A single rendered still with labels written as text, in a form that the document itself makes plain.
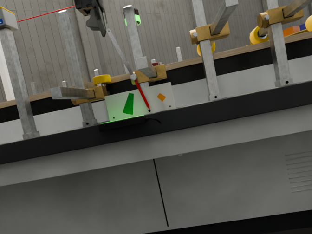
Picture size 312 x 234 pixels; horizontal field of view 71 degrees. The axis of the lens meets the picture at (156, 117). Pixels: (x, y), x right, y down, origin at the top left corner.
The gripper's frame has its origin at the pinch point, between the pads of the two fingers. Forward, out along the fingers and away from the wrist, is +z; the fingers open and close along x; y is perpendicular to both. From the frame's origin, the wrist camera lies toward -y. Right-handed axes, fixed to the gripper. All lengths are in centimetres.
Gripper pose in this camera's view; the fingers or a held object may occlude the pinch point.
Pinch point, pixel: (105, 32)
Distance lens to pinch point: 83.7
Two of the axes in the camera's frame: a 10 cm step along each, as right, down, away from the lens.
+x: -1.0, 0.8, -9.9
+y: -9.7, 1.9, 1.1
